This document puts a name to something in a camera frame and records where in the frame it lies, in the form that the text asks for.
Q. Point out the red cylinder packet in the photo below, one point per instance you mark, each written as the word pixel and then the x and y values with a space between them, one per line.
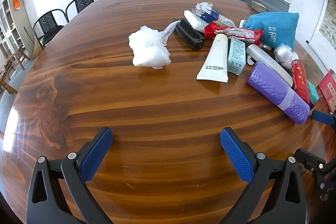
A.
pixel 300 79

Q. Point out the small white container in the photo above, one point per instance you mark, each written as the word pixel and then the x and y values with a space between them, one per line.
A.
pixel 243 24

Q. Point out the blue and white packet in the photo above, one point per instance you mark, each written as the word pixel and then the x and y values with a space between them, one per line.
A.
pixel 210 14

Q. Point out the hanging scroll painting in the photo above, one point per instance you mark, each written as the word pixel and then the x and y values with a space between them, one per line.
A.
pixel 328 24

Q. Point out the broom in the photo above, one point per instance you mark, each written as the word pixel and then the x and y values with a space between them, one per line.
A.
pixel 36 49

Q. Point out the blue cloth pouch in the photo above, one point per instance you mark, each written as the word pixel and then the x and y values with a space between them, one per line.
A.
pixel 273 27

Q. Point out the red snack packet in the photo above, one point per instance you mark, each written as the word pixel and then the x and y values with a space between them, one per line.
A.
pixel 236 33

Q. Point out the white plastic bottle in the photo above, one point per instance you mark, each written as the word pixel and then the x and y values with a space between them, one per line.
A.
pixel 265 61

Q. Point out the red tin box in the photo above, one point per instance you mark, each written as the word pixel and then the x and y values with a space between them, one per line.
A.
pixel 329 90

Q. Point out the teal soap bar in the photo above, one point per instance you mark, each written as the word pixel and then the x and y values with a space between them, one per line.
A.
pixel 313 91

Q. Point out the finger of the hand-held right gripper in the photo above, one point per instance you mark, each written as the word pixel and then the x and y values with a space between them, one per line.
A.
pixel 311 161
pixel 321 117

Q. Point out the purple trash bag roll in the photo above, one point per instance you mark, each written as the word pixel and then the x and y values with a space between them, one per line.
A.
pixel 275 90

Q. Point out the black metal chair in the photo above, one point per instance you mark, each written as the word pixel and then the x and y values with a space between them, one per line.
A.
pixel 84 2
pixel 48 23

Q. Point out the white plastic bag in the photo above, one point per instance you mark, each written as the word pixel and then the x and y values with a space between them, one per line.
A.
pixel 147 48

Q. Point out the wooden furniture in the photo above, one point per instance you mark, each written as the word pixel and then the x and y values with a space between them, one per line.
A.
pixel 10 66

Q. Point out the white sachet packet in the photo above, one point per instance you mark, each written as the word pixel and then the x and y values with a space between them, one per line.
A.
pixel 225 21

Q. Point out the beige glass door cabinet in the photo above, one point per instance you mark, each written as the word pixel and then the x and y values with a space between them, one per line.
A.
pixel 15 27

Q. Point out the white cream tube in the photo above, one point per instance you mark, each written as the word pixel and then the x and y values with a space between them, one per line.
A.
pixel 214 61

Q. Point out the wooden desk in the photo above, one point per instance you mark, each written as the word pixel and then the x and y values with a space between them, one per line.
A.
pixel 157 108

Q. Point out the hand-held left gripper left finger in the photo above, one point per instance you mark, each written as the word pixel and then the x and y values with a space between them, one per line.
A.
pixel 95 153

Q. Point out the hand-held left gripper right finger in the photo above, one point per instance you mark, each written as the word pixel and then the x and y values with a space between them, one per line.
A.
pixel 236 155

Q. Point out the clear plastic wad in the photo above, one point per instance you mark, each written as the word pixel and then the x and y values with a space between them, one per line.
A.
pixel 283 54

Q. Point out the teal carton box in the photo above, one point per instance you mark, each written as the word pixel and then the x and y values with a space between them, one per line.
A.
pixel 236 56

